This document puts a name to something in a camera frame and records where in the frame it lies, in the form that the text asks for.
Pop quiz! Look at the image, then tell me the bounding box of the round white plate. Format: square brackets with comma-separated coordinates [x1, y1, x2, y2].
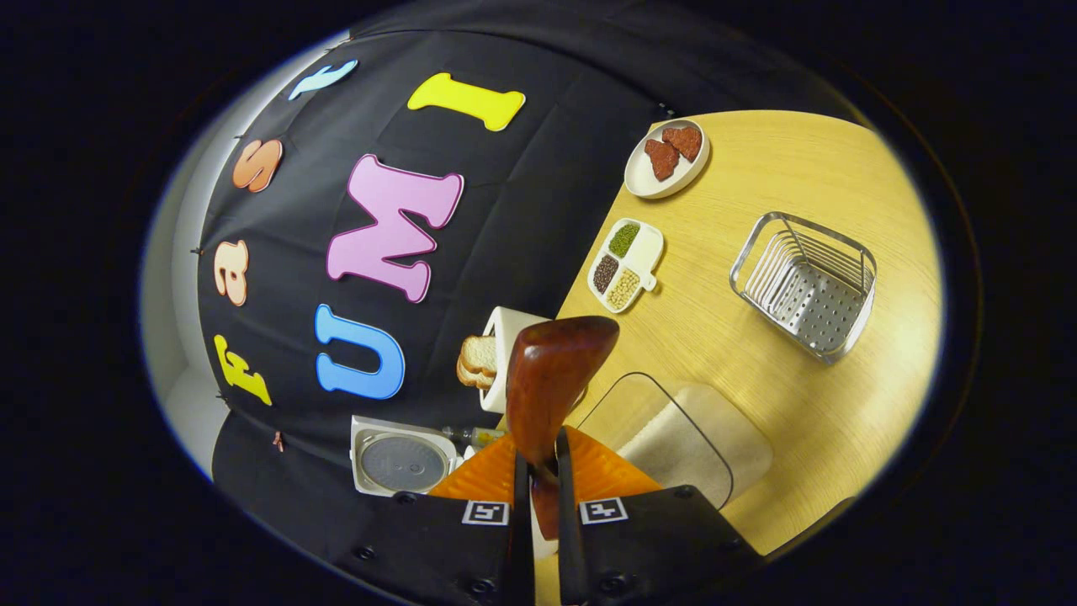
[623, 119, 711, 199]

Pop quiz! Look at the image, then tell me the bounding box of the black backdrop cloth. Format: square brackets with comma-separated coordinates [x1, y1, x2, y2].
[198, 25, 842, 582]

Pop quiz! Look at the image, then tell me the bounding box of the clear plastic tray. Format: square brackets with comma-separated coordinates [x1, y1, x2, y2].
[576, 372, 773, 512]

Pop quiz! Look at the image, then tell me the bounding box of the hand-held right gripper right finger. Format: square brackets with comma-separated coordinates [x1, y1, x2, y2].
[555, 425, 767, 606]

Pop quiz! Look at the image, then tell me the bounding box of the white rice cooker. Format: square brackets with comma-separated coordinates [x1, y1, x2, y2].
[350, 415, 464, 497]

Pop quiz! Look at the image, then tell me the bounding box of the white toaster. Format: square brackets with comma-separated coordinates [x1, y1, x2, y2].
[480, 306, 556, 413]

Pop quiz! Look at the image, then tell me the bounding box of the red meat slice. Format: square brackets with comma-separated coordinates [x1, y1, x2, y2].
[661, 125, 703, 162]
[645, 139, 681, 182]

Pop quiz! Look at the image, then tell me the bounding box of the metal wire chopstick holder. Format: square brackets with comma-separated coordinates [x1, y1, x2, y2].
[729, 211, 878, 364]

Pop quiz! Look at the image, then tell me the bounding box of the brown wooden spoon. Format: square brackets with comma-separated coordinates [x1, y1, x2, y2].
[505, 316, 621, 541]

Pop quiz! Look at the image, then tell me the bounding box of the small glass bottle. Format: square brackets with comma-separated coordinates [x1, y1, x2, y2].
[442, 425, 506, 449]

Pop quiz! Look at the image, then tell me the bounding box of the divided white grain dish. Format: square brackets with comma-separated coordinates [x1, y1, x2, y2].
[586, 218, 666, 315]

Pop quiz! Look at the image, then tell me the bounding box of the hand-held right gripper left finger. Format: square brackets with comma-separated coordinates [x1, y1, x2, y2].
[337, 429, 535, 606]

